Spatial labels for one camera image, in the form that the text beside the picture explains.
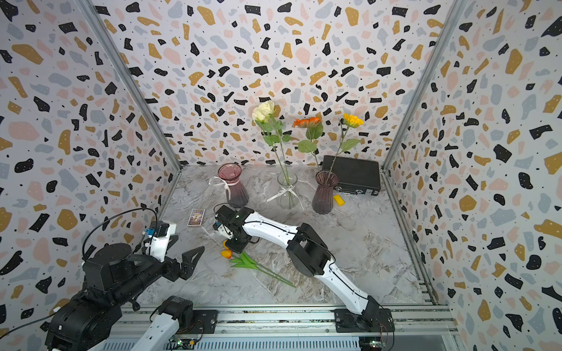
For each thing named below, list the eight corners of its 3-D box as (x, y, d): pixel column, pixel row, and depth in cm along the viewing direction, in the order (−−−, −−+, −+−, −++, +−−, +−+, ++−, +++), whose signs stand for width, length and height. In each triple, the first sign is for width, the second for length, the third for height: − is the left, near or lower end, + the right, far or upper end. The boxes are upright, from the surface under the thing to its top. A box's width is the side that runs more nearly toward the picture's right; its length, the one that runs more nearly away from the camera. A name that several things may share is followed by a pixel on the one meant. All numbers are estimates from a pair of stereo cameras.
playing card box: (188, 225, 100) (186, 222, 98) (193, 211, 105) (191, 208, 103) (201, 225, 100) (199, 222, 98) (205, 211, 105) (203, 208, 103)
